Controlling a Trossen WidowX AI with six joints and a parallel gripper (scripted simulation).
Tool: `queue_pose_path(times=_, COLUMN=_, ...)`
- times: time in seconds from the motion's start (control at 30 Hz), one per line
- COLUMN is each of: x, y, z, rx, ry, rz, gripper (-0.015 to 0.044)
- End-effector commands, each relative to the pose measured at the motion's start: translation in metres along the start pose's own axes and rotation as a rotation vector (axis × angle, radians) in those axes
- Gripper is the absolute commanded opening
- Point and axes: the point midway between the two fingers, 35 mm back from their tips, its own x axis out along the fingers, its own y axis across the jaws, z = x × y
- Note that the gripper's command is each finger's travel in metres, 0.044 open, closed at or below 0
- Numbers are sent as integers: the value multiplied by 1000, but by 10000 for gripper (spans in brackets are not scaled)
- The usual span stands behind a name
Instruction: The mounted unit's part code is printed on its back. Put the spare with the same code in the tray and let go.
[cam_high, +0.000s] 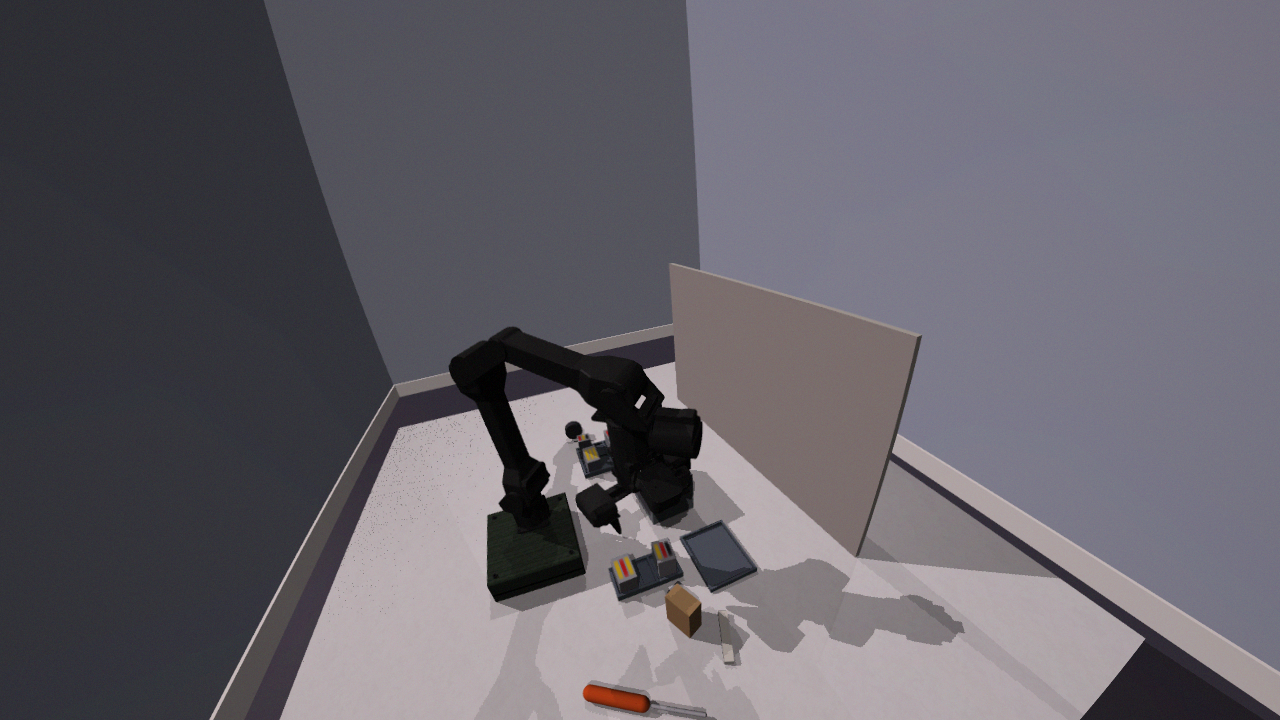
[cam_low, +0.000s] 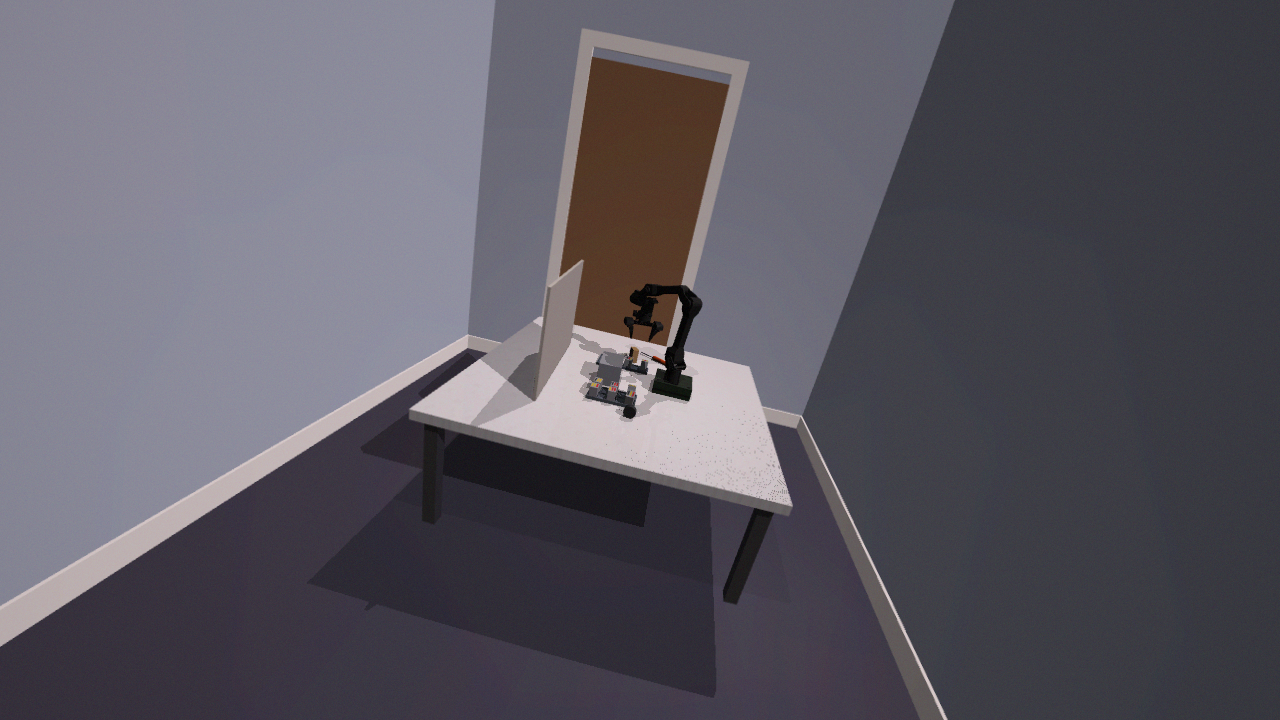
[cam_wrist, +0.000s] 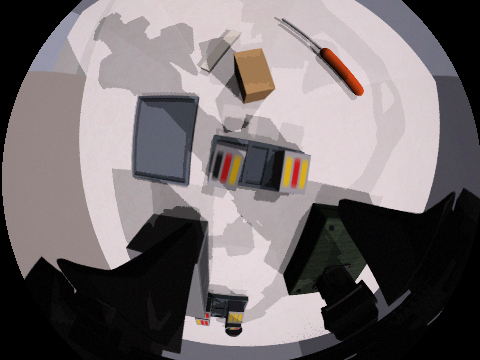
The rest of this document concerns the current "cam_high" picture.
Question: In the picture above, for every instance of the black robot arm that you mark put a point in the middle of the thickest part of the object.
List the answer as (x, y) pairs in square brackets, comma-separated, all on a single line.
[(612, 385)]

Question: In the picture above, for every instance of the orange-handled screwdriver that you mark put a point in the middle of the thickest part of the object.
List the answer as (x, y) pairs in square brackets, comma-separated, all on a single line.
[(629, 701)]

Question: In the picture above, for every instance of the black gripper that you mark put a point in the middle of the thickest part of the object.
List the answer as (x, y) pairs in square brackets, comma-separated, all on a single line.
[(599, 505)]

